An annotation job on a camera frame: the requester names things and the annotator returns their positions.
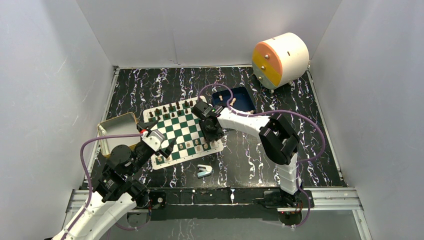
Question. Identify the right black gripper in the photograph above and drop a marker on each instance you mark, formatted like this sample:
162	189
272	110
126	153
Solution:
217	135

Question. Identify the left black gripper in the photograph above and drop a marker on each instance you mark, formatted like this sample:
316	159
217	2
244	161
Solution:
167	149

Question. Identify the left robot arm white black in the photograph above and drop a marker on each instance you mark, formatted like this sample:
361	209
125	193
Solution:
115	192

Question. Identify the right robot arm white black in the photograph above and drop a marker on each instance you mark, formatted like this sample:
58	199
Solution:
278	139

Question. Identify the dark chess pieces row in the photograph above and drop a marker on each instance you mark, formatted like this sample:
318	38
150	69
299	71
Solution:
181	110

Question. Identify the light pieces in tray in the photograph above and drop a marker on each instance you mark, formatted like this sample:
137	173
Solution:
232	101

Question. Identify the green white chess board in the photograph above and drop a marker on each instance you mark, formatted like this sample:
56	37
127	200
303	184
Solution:
183	132

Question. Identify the gold metal tin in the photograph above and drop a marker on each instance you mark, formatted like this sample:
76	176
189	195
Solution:
125	124

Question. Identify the blue tray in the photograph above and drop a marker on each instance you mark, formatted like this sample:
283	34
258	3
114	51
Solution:
237	92

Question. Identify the small light blue stapler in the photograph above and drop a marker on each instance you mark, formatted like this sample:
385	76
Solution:
204	170

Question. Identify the white cylindrical drawer cabinet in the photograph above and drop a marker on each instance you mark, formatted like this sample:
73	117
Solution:
280	60

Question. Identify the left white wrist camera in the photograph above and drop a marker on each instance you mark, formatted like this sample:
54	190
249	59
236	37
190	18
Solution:
153	139

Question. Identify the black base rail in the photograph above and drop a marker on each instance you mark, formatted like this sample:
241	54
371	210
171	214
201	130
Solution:
219	203

